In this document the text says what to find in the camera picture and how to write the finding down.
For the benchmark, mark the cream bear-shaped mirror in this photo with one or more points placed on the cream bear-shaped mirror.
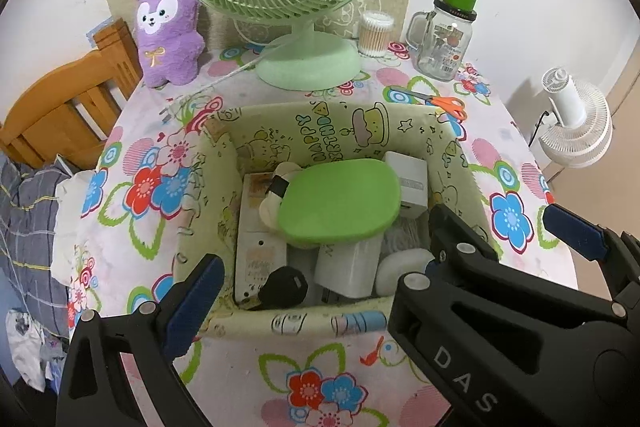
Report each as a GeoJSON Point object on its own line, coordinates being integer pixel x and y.
{"type": "Point", "coordinates": [287, 169]}

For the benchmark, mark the white pillow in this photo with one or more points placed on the white pillow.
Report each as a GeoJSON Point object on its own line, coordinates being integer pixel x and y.
{"type": "Point", "coordinates": [67, 217]}

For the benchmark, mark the black plug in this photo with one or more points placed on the black plug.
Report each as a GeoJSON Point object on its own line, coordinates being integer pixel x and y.
{"type": "Point", "coordinates": [282, 289]}

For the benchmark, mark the green rounded case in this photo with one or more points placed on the green rounded case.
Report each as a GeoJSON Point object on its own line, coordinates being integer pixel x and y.
{"type": "Point", "coordinates": [340, 202]}

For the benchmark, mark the white standing fan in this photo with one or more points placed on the white standing fan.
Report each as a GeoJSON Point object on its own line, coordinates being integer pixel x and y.
{"type": "Point", "coordinates": [570, 107]}

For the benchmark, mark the white charger block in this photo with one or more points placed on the white charger block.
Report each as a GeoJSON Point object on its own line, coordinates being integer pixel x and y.
{"type": "Point", "coordinates": [347, 267]}

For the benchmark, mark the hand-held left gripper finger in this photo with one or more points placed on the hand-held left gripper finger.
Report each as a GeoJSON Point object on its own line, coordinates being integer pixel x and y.
{"type": "Point", "coordinates": [195, 302]}

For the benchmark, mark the white printed cloth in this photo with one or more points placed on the white printed cloth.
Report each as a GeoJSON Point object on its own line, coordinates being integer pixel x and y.
{"type": "Point", "coordinates": [25, 347]}

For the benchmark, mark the wooden bed headboard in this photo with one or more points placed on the wooden bed headboard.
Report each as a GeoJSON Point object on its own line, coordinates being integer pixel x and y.
{"type": "Point", "coordinates": [60, 107]}

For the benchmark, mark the floral tablecloth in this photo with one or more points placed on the floral tablecloth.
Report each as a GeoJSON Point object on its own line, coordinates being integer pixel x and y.
{"type": "Point", "coordinates": [320, 387]}

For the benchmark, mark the white charger adapter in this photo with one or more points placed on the white charger adapter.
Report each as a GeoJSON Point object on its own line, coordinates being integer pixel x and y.
{"type": "Point", "coordinates": [407, 177]}

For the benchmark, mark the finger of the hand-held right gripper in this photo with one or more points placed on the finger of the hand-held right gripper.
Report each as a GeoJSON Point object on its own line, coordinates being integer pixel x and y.
{"type": "Point", "coordinates": [575, 232]}
{"type": "Point", "coordinates": [455, 237]}

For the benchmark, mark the yellow printed storage box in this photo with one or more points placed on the yellow printed storage box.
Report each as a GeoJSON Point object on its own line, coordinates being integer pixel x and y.
{"type": "Point", "coordinates": [300, 322]}

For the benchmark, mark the blue bed sheet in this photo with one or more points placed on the blue bed sheet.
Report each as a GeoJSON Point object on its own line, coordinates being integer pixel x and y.
{"type": "Point", "coordinates": [20, 292]}

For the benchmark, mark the white mesh pouch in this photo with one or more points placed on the white mesh pouch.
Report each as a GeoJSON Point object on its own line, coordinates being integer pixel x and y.
{"type": "Point", "coordinates": [402, 237]}

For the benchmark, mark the cotton swab container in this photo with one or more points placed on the cotton swab container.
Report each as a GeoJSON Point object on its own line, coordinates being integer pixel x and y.
{"type": "Point", "coordinates": [375, 37]}

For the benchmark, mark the grey plaid pillow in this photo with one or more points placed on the grey plaid pillow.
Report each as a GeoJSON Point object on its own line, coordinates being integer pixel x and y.
{"type": "Point", "coordinates": [30, 232]}

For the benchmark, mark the purple plush toy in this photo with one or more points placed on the purple plush toy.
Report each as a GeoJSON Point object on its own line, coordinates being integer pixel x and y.
{"type": "Point", "coordinates": [170, 37]}

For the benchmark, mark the blue paper on wall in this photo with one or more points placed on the blue paper on wall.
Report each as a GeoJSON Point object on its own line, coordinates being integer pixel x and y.
{"type": "Point", "coordinates": [100, 31]}

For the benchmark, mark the glass jar mug green lid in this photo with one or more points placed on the glass jar mug green lid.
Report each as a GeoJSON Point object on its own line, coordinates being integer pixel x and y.
{"type": "Point", "coordinates": [445, 52]}

